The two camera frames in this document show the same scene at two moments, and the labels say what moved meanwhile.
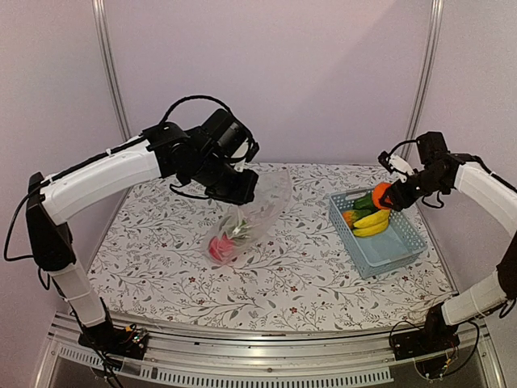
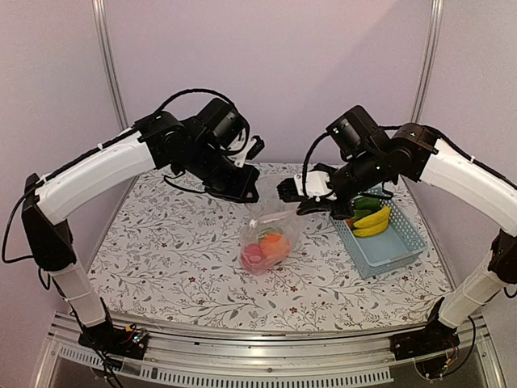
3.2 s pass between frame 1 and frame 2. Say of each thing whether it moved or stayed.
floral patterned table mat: stayed
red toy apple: moved
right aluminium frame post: stayed
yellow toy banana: stayed
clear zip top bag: moved
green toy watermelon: moved
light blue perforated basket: stayed
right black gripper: moved
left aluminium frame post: stayed
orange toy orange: moved
